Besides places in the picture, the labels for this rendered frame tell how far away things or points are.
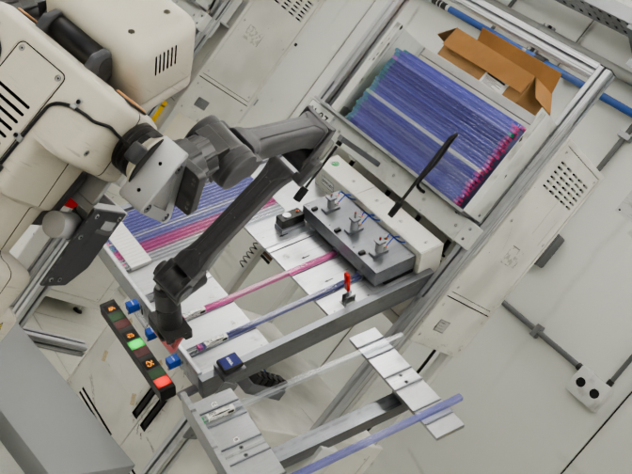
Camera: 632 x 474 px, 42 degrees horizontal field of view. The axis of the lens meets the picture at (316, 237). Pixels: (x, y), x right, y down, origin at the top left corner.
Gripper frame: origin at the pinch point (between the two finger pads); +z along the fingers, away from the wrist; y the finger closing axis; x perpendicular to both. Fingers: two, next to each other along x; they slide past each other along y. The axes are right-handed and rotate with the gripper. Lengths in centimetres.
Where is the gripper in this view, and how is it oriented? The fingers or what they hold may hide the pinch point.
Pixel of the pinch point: (172, 349)
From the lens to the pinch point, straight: 199.6
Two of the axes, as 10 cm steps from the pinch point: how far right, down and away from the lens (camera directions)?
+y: -5.6, -5.5, 6.2
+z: -0.4, 7.7, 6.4
